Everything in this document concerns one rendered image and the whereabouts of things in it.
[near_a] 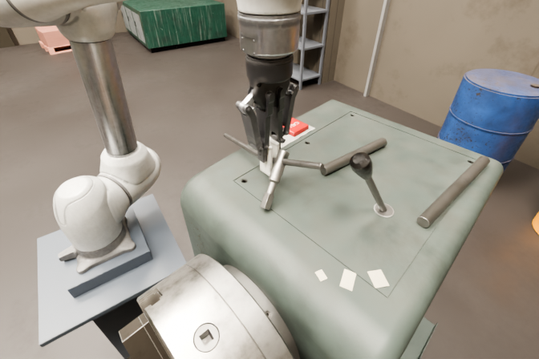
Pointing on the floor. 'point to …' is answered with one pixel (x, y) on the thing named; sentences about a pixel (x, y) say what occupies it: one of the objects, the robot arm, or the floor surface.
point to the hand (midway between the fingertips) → (269, 157)
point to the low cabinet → (174, 21)
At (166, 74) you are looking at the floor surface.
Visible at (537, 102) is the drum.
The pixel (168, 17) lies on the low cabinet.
